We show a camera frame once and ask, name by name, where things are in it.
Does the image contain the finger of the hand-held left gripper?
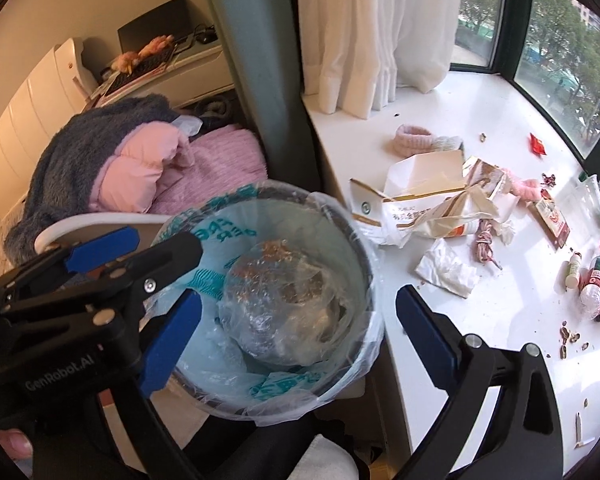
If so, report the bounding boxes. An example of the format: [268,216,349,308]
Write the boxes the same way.
[0,232,204,321]
[0,227,141,311]

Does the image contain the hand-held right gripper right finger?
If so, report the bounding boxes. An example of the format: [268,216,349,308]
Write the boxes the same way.
[395,285,563,480]

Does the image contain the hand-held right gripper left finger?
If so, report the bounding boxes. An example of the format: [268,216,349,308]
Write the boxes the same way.
[97,291,203,480]

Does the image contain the grey round bin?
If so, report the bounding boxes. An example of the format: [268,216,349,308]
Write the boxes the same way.
[172,195,378,413]

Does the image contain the clear plastic bag with shells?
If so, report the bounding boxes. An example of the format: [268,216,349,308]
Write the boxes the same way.
[217,240,354,367]

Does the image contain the trash bin with liner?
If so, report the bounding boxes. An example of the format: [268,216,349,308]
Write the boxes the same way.
[147,180,387,423]

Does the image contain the person's left hand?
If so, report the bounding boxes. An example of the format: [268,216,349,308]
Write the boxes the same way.
[0,426,34,462]

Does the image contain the flat white tissue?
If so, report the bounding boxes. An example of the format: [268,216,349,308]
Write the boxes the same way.
[414,239,479,299]

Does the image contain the pink and grey clothes pile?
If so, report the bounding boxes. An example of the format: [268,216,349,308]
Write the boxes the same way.
[2,92,182,267]

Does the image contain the pink puffy jacket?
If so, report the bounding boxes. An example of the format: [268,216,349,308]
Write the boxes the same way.
[90,122,197,214]

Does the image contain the pink knitted blanket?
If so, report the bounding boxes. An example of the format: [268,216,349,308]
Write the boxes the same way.
[150,127,269,217]

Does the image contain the dark cloth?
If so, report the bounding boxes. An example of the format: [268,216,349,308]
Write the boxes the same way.
[180,407,373,480]

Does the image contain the torn white paper bag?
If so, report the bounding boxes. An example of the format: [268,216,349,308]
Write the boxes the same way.
[349,149,522,249]

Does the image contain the scattered peanut shells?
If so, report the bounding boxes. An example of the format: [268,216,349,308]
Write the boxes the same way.
[545,317,595,362]

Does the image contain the white headboard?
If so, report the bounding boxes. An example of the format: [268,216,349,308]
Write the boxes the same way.
[0,37,100,223]

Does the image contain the small white bottle orange label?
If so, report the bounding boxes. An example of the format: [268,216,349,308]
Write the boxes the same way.
[564,252,584,292]

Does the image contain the flat printed card packet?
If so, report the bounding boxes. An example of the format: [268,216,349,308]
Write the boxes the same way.
[526,199,572,251]

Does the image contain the white cloth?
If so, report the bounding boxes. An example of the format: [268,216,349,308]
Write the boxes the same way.
[279,432,362,480]

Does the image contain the pink fluffy headband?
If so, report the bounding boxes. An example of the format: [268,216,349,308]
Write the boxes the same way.
[509,178,544,202]

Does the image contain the plastic bottle red green label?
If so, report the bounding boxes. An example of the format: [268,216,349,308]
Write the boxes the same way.
[579,236,600,320]

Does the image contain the grey fluffy headband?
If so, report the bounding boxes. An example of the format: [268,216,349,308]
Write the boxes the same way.
[431,134,464,154]

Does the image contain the pink ribbed headband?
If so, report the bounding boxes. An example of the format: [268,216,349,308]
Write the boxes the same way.
[394,123,434,154]

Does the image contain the white bedside desk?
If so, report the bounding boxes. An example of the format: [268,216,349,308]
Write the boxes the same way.
[86,40,233,108]

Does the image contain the orange plush toy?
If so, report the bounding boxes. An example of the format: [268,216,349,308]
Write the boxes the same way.
[111,34,177,74]

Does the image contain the clear empty plastic bottle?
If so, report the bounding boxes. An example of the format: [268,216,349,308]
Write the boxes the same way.
[576,172,600,232]

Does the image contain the grey green curtain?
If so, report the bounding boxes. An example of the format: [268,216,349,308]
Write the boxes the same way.
[195,0,327,197]

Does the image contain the black laptop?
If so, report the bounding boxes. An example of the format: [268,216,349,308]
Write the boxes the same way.
[116,0,202,57]

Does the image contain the white sheer curtain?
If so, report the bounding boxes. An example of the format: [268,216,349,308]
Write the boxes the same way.
[294,0,464,120]

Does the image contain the white curved chair rail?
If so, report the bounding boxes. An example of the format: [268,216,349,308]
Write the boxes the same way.
[33,211,167,254]

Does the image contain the red white string bundle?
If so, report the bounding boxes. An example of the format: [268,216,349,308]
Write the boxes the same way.
[471,219,502,272]

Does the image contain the black window frame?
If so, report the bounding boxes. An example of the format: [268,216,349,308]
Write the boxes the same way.
[449,0,600,196]

